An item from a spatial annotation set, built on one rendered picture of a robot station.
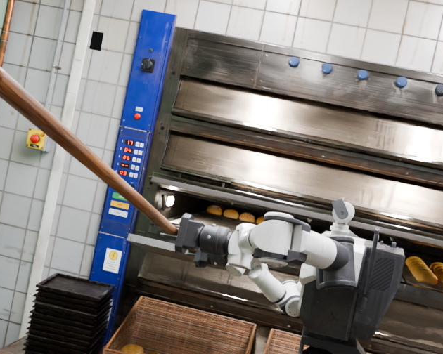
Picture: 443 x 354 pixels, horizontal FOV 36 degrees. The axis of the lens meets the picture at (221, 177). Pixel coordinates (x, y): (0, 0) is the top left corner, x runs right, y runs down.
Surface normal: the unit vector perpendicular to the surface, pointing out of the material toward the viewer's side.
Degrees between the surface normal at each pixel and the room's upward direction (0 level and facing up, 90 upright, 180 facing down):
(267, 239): 78
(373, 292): 90
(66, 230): 90
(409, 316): 70
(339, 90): 90
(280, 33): 90
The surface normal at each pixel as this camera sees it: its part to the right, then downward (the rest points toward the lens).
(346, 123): -0.09, -0.32
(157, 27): -0.18, 0.02
